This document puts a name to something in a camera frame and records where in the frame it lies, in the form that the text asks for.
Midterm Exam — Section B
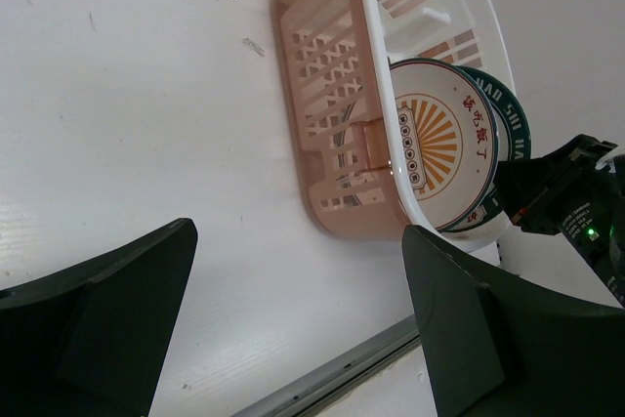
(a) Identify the orange sunburst plate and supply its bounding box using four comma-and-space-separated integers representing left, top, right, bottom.
390, 59, 499, 231

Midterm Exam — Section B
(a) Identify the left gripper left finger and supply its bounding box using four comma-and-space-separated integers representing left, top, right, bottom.
1, 218, 198, 416

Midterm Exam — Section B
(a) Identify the green rim plate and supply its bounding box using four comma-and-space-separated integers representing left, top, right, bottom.
447, 65, 531, 234

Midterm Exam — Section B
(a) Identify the white pink dish rack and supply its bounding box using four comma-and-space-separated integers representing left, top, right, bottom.
272, 0, 511, 252

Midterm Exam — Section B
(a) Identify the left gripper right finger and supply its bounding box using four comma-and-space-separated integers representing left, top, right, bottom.
401, 226, 624, 416

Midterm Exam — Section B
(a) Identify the aluminium front rail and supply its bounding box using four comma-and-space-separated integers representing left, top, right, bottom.
237, 315, 421, 417

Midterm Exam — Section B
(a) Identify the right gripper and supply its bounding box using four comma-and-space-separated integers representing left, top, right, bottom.
494, 135, 624, 304

